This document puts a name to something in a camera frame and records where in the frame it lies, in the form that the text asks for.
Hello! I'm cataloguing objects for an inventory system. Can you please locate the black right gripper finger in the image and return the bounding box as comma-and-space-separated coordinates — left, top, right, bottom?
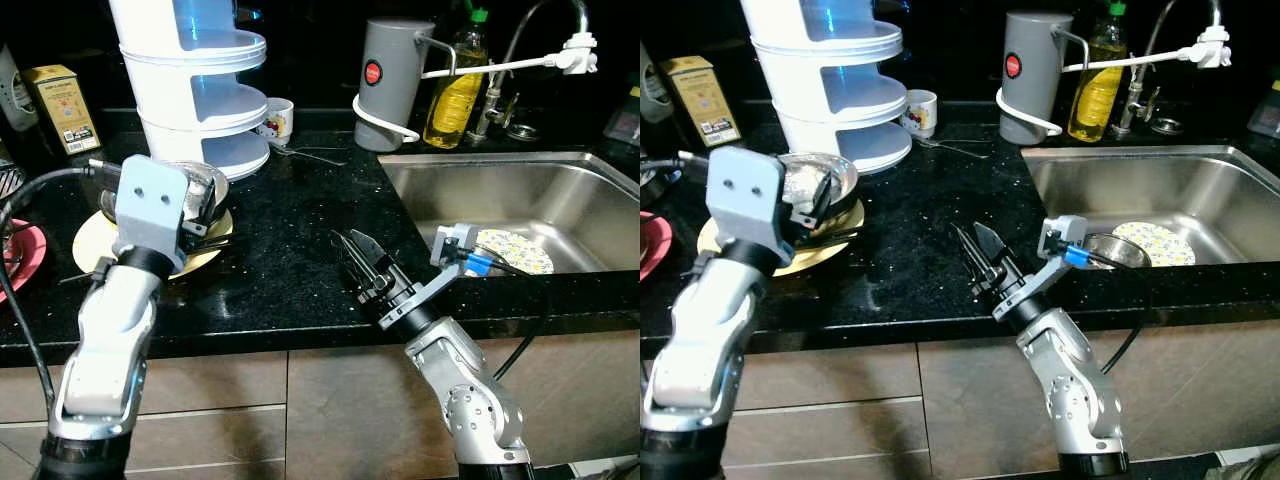
970, 219, 1013, 281
349, 227, 398, 289
949, 222, 995, 293
331, 230, 379, 303

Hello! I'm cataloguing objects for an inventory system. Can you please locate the steel bowl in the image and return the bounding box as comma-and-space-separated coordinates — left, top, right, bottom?
1082, 232, 1151, 270
775, 150, 860, 227
98, 160, 230, 237

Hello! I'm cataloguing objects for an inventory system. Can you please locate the yellow plate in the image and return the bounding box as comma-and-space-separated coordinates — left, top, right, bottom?
72, 205, 235, 279
697, 200, 867, 279

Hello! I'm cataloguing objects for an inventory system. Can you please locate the white printed cup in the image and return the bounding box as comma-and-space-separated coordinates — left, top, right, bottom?
901, 90, 939, 137
261, 97, 296, 142

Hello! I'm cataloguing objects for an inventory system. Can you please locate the metal spoon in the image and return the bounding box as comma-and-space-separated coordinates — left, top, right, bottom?
914, 134, 992, 162
268, 140, 350, 168

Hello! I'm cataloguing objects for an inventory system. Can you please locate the brown cabinet door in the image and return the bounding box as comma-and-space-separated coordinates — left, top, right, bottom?
918, 322, 1280, 471
287, 332, 641, 480

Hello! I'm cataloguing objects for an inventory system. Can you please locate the brown cabinet drawer front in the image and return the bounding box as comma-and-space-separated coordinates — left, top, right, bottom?
0, 350, 289, 426
750, 338, 920, 413

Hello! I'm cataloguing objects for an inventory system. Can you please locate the red plate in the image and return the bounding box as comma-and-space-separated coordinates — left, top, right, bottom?
640, 210, 674, 282
0, 218, 49, 294

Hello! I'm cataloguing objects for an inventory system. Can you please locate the yellow printed carton box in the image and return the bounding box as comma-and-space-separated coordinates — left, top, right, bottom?
24, 64, 104, 157
660, 55, 744, 150

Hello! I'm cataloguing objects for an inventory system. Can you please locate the floral patterned plate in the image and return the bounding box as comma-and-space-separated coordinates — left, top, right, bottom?
474, 228, 557, 277
1110, 220, 1197, 269

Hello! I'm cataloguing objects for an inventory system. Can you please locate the stainless steel sink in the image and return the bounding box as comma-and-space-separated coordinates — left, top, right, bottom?
377, 150, 641, 277
1020, 145, 1280, 269

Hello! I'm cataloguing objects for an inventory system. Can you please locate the grey canister with red button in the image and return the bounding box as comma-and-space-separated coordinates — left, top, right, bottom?
354, 18, 437, 154
998, 12, 1074, 147

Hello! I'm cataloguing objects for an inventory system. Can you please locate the yellow oil bottle green cap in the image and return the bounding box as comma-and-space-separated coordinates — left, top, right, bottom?
1067, 2, 1129, 143
423, 8, 491, 150

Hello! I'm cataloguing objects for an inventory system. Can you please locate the chrome faucet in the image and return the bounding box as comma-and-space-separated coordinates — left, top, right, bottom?
1115, 0, 1224, 137
470, 0, 593, 142

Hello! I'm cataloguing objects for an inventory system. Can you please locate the white container with label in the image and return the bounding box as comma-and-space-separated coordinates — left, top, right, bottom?
0, 45, 39, 134
640, 40, 674, 126

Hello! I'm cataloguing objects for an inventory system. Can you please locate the dark device with red display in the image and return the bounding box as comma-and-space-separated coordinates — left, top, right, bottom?
603, 95, 641, 147
1247, 82, 1280, 139

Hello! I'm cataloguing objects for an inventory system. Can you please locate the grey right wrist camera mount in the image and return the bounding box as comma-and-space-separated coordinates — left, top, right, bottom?
380, 222, 482, 331
995, 215, 1089, 322

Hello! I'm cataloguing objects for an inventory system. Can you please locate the pale blue left wrist camera mount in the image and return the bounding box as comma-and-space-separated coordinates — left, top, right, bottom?
706, 147, 793, 264
113, 155, 192, 274

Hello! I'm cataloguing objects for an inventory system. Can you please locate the black cable with blue plug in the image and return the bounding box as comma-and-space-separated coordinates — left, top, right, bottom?
463, 250, 552, 381
1063, 243, 1154, 377

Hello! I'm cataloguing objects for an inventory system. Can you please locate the white hose with tap diverter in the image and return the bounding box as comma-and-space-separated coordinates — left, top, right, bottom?
995, 24, 1232, 137
352, 30, 600, 144

